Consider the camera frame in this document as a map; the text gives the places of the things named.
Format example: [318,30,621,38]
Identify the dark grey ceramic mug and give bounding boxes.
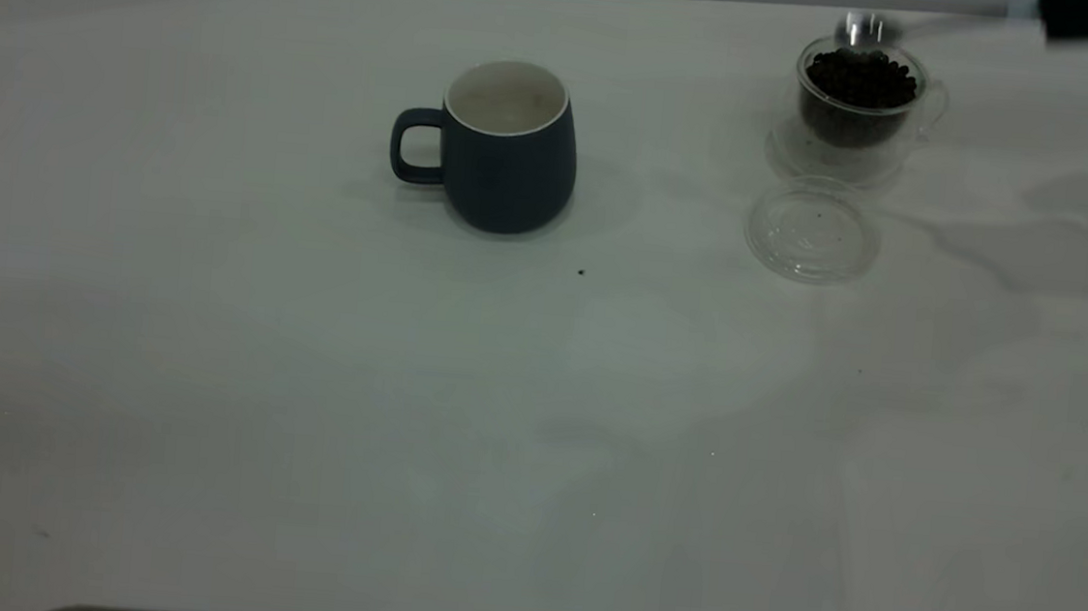
[383,51,586,241]

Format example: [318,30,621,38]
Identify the clear round lid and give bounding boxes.
[740,171,887,290]

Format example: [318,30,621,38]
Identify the metal spoon light blue handle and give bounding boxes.
[834,0,1048,65]

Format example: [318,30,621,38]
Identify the clear glass cup with handle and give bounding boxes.
[790,31,954,161]

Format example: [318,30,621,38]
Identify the coffee beans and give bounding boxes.
[799,44,922,149]

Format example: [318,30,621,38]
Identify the clear glass saucer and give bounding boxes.
[764,109,911,191]

